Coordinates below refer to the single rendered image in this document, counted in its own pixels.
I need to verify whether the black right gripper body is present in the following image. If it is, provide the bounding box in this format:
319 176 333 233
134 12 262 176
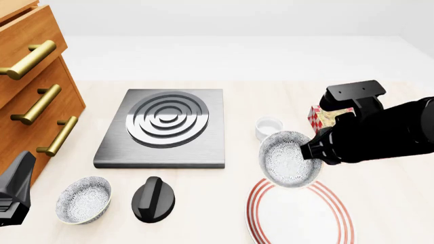
311 125 344 166

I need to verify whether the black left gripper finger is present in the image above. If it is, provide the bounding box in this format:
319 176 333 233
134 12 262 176
0 150 37 207

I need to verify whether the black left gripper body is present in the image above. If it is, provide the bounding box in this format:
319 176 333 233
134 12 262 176
0 192 33 228

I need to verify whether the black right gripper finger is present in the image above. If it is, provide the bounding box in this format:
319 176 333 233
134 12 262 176
299 140 328 161

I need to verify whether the patterned grey bowl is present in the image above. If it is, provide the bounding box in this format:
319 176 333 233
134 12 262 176
258 130 325 189
54 175 113 226

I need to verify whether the small white ramekin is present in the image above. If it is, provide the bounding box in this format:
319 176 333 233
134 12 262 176
254 116 285 142

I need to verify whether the flat black plate on stalk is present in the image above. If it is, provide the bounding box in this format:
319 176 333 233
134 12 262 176
318 79 388 112

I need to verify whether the white plate with red rings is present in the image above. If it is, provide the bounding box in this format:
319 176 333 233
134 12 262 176
245 177 357 244

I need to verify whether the flat stove plate with rings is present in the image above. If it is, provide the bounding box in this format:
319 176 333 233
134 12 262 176
93 88 226 169

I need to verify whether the red checked food box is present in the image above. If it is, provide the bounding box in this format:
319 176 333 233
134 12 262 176
307 104 355 135

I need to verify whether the round black stove knob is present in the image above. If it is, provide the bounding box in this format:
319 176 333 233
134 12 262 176
131 176 176 224

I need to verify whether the large wooden drawer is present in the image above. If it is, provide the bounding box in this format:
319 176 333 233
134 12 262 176
0 4 68 109

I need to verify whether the wooden drawer cabinet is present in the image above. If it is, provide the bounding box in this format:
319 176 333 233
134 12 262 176
0 0 86 184

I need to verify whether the long brass drawer handle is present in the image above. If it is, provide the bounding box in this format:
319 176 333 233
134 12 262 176
0 39 57 81

